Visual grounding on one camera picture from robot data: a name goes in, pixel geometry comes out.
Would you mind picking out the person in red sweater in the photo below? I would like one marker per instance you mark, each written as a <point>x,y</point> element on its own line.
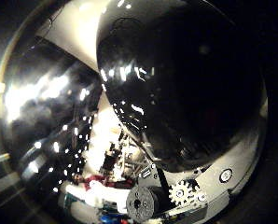
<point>98,182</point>

